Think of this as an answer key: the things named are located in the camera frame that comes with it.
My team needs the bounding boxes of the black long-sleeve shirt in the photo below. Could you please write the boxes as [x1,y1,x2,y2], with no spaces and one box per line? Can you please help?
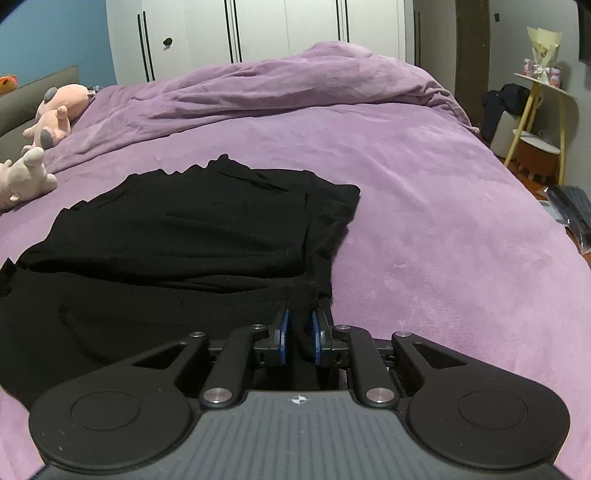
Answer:
[1,156,360,406]

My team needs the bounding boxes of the dark clothes on chair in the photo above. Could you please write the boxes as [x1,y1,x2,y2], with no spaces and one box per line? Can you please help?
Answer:
[481,83,531,143]

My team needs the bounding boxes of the purple bed blanket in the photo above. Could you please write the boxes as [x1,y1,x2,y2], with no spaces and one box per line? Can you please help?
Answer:
[1,42,590,479]

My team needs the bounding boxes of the white plush bunny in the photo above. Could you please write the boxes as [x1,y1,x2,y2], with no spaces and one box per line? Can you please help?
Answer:
[0,147,58,211]

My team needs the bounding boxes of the pink plush toy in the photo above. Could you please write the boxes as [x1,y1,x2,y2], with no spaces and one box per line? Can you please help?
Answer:
[22,84,96,154]

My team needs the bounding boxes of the white wardrobe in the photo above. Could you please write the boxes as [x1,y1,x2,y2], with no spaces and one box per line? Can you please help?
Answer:
[105,1,456,90]

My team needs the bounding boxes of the yellow-legged side table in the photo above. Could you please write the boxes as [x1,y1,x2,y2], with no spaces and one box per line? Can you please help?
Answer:
[504,73,576,185]

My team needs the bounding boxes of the brown wooden door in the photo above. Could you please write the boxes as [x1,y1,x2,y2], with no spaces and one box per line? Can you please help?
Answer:
[455,0,491,126]

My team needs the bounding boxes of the grey pillow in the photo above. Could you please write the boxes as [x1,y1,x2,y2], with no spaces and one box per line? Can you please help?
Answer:
[0,66,79,162]

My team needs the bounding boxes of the orange plush toy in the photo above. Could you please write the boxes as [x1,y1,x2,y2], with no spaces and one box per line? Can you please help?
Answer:
[0,75,18,96]

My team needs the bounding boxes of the flower bouquet in paper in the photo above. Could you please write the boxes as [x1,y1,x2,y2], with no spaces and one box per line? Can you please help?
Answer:
[523,27,563,88]

